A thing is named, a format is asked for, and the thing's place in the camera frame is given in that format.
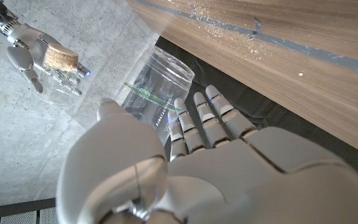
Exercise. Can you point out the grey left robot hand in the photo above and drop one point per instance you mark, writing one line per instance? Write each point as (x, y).
(228, 180)

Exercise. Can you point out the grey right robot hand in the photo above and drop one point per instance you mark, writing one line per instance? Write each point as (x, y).
(30, 39)

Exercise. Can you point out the clear cup with sugar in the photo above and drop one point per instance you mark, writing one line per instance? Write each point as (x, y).
(62, 57)

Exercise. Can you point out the clear plastic cup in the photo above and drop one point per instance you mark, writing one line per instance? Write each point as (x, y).
(160, 81)

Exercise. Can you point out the black backdrop curtain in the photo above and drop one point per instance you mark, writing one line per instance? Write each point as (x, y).
(259, 105)

